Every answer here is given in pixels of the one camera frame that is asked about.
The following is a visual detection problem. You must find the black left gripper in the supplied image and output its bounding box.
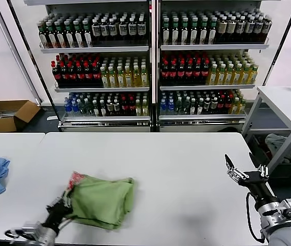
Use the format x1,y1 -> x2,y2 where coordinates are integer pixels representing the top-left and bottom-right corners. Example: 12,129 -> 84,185
45,190 -> 73,228

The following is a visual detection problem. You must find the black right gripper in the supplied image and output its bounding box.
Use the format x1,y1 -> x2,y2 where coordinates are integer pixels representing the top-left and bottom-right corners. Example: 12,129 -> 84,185
224,152 -> 280,209

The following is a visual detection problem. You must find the light green polo shirt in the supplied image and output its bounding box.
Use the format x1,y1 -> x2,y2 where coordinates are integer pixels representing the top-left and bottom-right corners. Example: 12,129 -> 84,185
65,171 -> 136,231

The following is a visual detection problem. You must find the crumpled grey cloth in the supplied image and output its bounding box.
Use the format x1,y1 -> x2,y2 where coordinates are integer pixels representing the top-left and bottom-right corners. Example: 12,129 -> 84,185
264,133 -> 291,165

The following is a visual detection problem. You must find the dark storage bin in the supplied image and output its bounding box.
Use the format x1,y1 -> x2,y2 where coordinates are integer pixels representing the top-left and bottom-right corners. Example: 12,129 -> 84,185
247,133 -> 291,178

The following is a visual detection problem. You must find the black rounded floor object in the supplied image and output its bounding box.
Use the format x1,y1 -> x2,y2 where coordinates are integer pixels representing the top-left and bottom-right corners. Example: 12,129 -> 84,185
217,127 -> 243,133

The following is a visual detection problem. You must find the small red cap bottle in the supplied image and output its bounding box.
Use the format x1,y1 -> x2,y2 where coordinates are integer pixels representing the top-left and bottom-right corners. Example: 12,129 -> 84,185
224,95 -> 233,114
128,98 -> 136,116
217,96 -> 225,115
121,98 -> 129,116

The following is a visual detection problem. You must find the white side table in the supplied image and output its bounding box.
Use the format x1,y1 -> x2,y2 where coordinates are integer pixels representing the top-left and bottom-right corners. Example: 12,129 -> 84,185
241,86 -> 291,179

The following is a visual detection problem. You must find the red cap cola bottle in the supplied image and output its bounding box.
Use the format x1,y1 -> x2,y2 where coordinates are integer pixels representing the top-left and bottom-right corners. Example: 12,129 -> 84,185
51,60 -> 62,87
194,59 -> 203,86
92,61 -> 102,87
169,59 -> 178,86
185,59 -> 195,86
177,59 -> 186,86
201,58 -> 211,86
160,59 -> 170,86
68,61 -> 78,87
76,60 -> 86,87
85,61 -> 94,87
59,60 -> 70,87

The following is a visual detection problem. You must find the white beverage shelf unit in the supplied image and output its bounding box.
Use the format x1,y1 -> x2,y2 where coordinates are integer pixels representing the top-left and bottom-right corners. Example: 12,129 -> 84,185
24,0 -> 157,133
157,0 -> 282,133

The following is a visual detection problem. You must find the black framed glass door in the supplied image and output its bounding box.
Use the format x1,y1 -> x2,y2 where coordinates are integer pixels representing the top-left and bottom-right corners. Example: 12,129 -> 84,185
262,0 -> 291,87
0,0 -> 62,129

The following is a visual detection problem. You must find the grey label dark bottle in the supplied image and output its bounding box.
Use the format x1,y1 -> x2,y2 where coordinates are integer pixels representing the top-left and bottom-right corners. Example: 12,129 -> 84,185
236,16 -> 246,44
217,16 -> 227,44
262,15 -> 273,43
245,16 -> 255,44
226,16 -> 237,44
254,16 -> 264,44

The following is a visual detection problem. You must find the green cap tea bottle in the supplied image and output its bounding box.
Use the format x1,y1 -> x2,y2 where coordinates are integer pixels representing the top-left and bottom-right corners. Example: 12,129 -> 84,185
55,20 -> 66,49
73,20 -> 84,48
82,19 -> 93,48
162,17 -> 172,46
171,17 -> 181,46
180,17 -> 190,46
38,22 -> 49,49
190,17 -> 199,46
199,16 -> 209,46
208,16 -> 218,45
64,20 -> 75,49
46,21 -> 58,49

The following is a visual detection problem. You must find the white label dark bottle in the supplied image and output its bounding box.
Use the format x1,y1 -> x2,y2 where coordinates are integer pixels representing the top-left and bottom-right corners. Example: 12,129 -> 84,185
128,16 -> 138,41
100,17 -> 110,42
109,17 -> 119,42
92,18 -> 101,42
118,17 -> 129,42
137,16 -> 148,41

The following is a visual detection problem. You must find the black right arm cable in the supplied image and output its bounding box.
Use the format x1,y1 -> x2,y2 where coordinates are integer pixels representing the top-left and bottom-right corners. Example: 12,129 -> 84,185
245,192 -> 265,244

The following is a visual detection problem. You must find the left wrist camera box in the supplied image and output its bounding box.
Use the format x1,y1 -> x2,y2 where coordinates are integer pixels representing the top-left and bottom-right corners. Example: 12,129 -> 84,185
19,220 -> 44,241

